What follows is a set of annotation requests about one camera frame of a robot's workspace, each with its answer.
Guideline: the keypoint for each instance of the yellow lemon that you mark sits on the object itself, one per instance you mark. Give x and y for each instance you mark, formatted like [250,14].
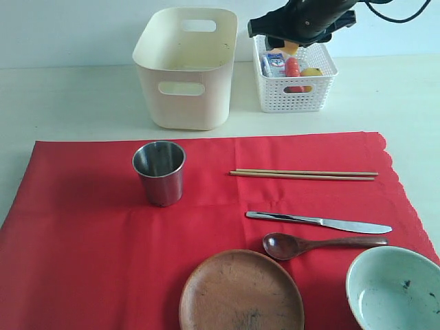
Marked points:
[311,71]

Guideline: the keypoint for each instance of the red table cloth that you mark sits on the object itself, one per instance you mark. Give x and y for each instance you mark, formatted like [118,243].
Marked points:
[82,248]

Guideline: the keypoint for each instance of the yellow cheese wedge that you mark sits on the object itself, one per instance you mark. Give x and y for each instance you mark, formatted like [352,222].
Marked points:
[289,49]

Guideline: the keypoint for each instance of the stainless steel cup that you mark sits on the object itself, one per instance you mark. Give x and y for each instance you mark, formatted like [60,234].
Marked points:
[160,167]

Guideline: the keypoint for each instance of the pale green ceramic bowl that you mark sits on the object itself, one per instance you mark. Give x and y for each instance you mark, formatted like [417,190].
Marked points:
[393,288]

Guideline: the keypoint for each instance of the brown wooden plate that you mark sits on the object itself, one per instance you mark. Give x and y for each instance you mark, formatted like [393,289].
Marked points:
[240,289]

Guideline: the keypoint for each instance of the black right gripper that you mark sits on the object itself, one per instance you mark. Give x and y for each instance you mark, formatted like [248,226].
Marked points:
[303,22]

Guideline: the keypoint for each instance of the cream plastic bin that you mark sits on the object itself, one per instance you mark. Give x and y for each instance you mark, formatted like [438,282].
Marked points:
[184,60]

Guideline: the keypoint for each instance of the lower wooden chopstick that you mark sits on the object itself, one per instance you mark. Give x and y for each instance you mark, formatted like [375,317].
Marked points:
[295,176]

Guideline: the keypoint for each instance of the white perforated plastic basket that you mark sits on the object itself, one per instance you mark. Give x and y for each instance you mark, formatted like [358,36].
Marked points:
[295,94]

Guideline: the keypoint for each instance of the blue white milk carton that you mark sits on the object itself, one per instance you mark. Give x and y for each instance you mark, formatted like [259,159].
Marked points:
[273,65]

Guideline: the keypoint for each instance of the silver table knife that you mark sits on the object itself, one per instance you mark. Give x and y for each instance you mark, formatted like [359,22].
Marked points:
[349,226]

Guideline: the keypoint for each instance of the red sausage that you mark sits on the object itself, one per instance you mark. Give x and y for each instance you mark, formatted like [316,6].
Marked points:
[292,70]

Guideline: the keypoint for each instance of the dark wooden spoon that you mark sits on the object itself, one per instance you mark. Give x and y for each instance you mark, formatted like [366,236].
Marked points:
[284,247]

